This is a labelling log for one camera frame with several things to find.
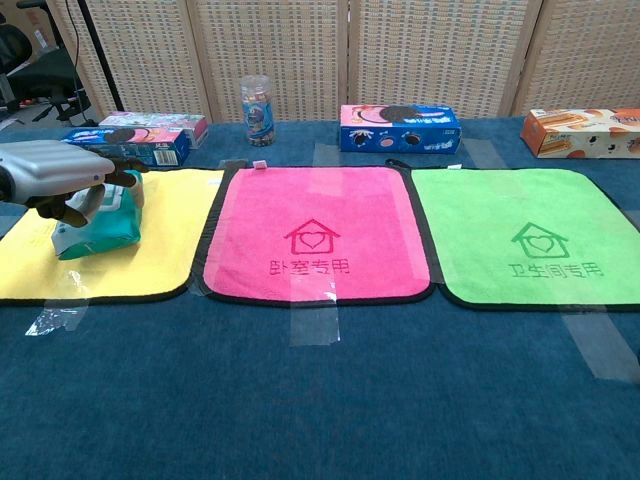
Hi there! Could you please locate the green cloth black trim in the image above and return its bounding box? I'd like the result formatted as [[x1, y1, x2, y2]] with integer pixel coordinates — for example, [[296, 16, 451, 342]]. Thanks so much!
[[409, 167, 640, 312]]

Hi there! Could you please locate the black office chair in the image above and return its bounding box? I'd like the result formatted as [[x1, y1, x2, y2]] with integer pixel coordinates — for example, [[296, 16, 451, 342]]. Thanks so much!
[[0, 0, 99, 126]]

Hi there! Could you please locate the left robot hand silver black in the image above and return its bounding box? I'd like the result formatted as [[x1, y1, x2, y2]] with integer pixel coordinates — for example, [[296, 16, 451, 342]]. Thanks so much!
[[0, 139, 147, 227]]

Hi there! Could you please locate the pink floral patterned box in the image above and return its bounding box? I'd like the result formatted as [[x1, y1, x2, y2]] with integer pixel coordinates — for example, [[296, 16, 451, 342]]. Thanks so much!
[[98, 111, 210, 150]]

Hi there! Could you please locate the pink cloth black trim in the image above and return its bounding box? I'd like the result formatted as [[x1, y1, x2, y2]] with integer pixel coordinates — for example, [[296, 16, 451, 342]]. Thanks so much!
[[197, 162, 436, 305]]

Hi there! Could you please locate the blue carpet table cover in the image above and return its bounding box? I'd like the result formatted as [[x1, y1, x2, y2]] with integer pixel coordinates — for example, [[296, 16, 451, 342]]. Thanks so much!
[[0, 117, 640, 480]]

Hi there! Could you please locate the teal wet wipes pack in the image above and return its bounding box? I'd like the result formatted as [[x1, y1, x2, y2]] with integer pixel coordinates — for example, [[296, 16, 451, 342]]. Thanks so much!
[[51, 169, 147, 261]]

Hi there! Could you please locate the orange wafer snack box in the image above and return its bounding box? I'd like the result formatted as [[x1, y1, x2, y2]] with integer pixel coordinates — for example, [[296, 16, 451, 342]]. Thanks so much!
[[519, 108, 640, 160]]

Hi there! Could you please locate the clear plastic snack jar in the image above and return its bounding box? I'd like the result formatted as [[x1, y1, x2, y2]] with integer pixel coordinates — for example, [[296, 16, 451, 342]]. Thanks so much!
[[240, 74, 276, 148]]

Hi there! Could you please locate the woven folding screen wooden frame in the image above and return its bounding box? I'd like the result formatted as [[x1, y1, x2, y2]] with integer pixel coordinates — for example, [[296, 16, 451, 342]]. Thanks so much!
[[47, 0, 640, 124]]

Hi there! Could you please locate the large blue pink Oreo box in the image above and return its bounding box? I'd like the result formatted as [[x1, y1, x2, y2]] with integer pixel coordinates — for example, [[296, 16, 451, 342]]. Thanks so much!
[[339, 103, 462, 154]]

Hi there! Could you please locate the clear tape strip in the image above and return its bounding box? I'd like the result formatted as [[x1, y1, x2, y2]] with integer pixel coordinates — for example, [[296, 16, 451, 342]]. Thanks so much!
[[288, 294, 343, 349], [463, 138, 507, 169], [561, 309, 640, 385], [312, 142, 347, 169], [24, 298, 90, 337]]

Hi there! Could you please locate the slim blue pink Oreo box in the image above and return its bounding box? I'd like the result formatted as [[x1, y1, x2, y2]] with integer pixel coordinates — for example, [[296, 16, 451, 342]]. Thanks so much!
[[60, 127, 191, 169]]

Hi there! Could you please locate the yellow cloth black trim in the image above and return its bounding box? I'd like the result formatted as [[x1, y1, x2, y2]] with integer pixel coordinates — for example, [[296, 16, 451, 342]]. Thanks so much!
[[0, 167, 226, 306]]

